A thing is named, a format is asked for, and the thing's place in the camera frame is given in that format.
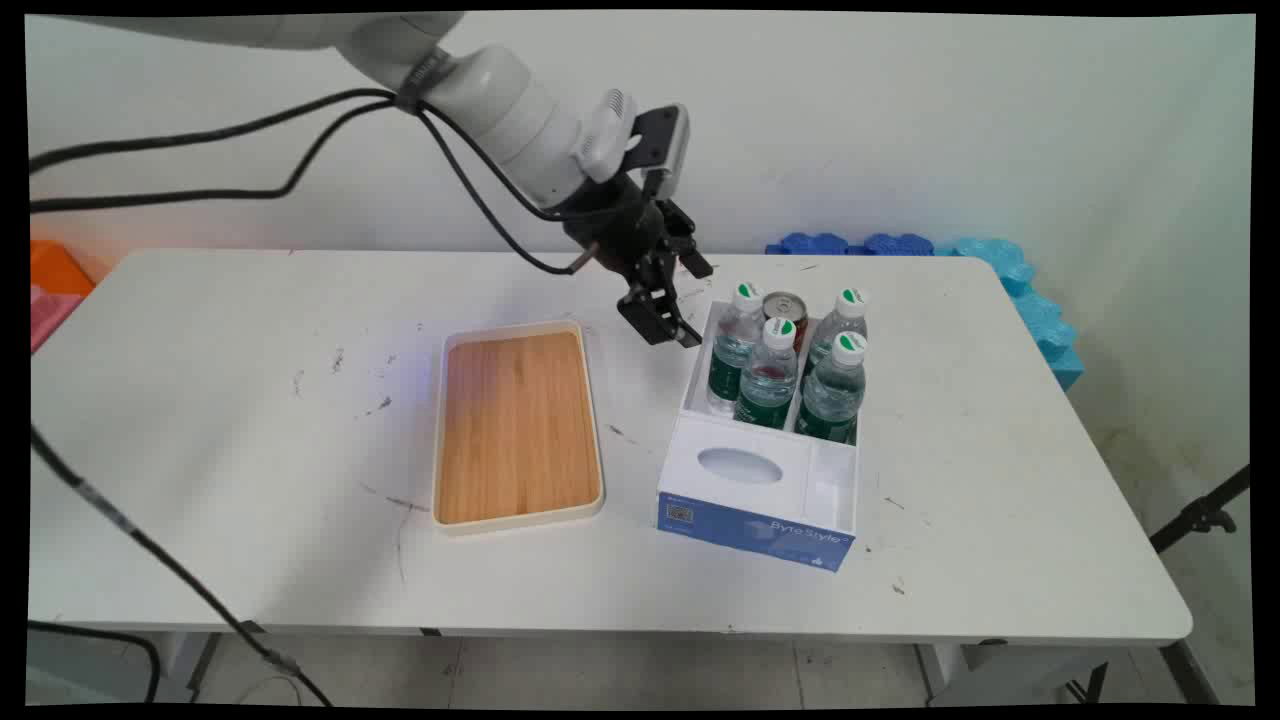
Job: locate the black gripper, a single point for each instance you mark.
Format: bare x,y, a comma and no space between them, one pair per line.
625,232

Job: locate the green label water bottle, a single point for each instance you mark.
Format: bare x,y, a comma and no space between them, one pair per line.
838,325
769,380
733,350
832,395

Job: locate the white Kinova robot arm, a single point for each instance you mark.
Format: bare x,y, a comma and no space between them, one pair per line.
500,110

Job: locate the red soda can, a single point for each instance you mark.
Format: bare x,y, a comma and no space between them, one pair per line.
786,307

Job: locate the dark blue foam tile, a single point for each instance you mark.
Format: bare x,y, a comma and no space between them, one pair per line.
898,244
812,244

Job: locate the wooden tray with cream rim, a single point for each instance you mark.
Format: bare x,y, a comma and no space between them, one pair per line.
517,425

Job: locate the white blue organizer box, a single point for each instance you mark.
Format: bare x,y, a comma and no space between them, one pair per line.
765,480

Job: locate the light blue foam tiles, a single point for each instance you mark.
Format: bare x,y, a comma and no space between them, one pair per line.
1035,310

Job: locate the black tripod leg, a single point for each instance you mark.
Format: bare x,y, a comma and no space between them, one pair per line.
1200,515

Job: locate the pink foam block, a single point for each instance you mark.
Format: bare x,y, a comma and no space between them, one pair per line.
45,312

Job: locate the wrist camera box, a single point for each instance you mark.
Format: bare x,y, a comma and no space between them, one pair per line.
662,140

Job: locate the white table leg frame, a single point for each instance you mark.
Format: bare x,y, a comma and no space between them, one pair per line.
185,665

